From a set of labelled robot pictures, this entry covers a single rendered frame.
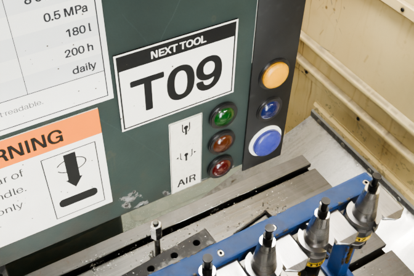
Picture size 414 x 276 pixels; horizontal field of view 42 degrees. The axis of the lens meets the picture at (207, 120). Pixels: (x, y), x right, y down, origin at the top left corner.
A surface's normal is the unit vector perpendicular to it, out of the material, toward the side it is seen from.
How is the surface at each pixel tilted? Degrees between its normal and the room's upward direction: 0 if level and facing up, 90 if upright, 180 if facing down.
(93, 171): 90
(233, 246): 0
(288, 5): 90
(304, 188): 0
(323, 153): 25
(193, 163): 90
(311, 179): 0
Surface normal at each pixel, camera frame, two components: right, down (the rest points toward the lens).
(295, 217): 0.02, -0.73
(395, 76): -0.87, 0.33
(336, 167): -0.33, -0.52
